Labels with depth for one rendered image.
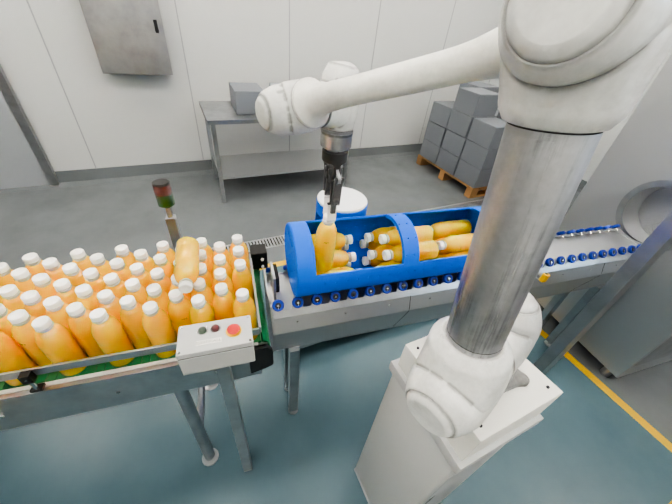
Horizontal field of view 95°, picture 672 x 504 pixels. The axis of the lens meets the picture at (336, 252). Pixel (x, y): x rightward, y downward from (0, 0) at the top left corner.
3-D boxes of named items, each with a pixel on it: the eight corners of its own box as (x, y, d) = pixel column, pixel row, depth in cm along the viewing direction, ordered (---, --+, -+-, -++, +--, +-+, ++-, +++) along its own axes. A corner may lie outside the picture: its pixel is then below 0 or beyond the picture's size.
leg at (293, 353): (298, 413, 179) (301, 350, 140) (288, 415, 177) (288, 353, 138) (296, 403, 183) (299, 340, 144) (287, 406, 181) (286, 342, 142)
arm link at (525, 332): (528, 355, 82) (566, 295, 69) (499, 400, 71) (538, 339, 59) (471, 320, 91) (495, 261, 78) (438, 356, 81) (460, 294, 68)
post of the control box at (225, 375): (252, 469, 155) (227, 358, 93) (244, 472, 154) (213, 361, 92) (251, 460, 158) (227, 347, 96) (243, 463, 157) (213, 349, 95)
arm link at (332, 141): (347, 122, 89) (345, 142, 93) (317, 122, 87) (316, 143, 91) (358, 132, 83) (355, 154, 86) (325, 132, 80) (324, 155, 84)
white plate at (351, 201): (324, 183, 182) (324, 184, 183) (311, 205, 160) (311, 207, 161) (370, 191, 179) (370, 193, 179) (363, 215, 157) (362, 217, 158)
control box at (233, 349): (255, 361, 93) (253, 341, 87) (183, 376, 87) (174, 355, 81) (252, 334, 100) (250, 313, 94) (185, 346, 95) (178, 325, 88)
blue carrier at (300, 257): (487, 281, 140) (515, 229, 122) (297, 313, 115) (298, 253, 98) (451, 243, 161) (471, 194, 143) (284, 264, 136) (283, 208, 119)
